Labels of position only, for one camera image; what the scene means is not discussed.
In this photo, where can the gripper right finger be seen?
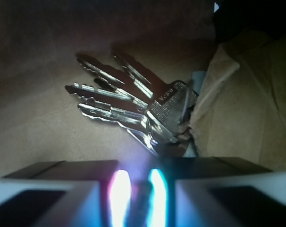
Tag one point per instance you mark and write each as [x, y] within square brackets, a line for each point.
[216, 192]

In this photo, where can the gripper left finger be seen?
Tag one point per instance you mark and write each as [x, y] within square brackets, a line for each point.
[65, 194]

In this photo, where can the silver key bunch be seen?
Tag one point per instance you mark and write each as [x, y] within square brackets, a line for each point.
[154, 112]

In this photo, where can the brown paper bag bin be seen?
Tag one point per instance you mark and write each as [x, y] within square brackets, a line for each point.
[243, 51]

